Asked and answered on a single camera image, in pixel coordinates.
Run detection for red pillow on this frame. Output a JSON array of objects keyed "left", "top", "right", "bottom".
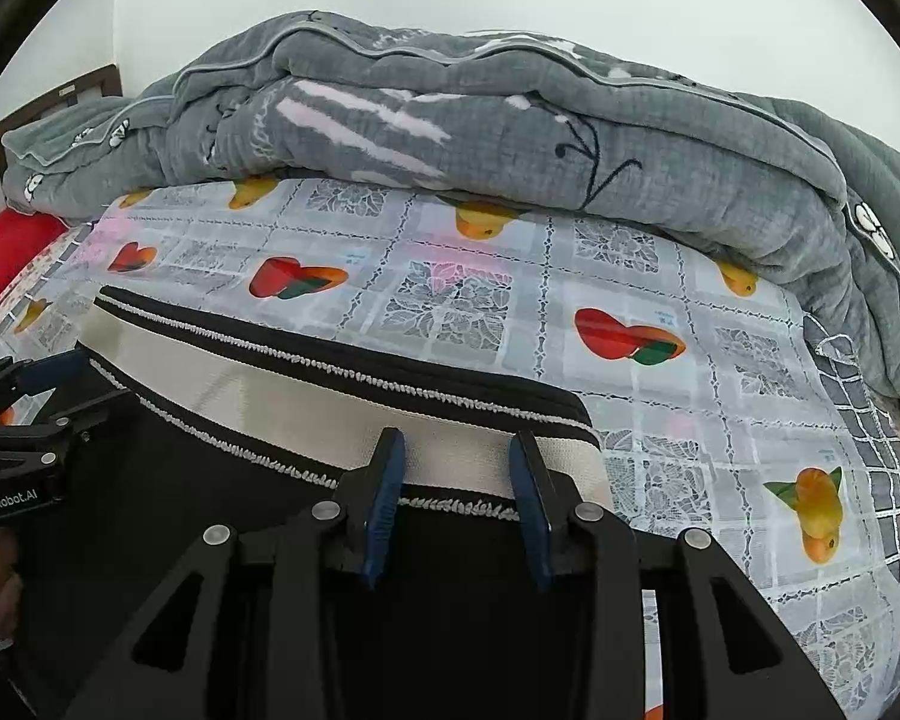
[{"left": 0, "top": 210, "right": 68, "bottom": 323}]

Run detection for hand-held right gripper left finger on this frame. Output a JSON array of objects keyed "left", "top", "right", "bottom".
[{"left": 60, "top": 427, "right": 407, "bottom": 720}]

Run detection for grey quilt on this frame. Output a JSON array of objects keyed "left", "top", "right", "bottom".
[{"left": 0, "top": 11, "right": 900, "bottom": 421}]

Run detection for black pants with white stripe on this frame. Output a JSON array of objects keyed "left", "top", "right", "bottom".
[{"left": 0, "top": 285, "right": 661, "bottom": 720}]

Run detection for dark wooden headboard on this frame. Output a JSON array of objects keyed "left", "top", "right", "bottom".
[{"left": 0, "top": 64, "right": 125, "bottom": 233}]

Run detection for grey checked cloth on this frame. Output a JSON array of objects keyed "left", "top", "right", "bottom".
[{"left": 802, "top": 311, "right": 900, "bottom": 466}]

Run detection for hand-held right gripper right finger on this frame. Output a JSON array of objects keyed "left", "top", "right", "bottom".
[{"left": 507, "top": 431, "right": 848, "bottom": 720}]

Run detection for fruit print bed cover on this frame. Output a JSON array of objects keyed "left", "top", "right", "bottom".
[{"left": 0, "top": 176, "right": 900, "bottom": 720}]

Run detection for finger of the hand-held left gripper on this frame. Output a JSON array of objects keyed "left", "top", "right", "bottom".
[
  {"left": 0, "top": 355, "right": 85, "bottom": 421},
  {"left": 0, "top": 390, "right": 132, "bottom": 477}
]

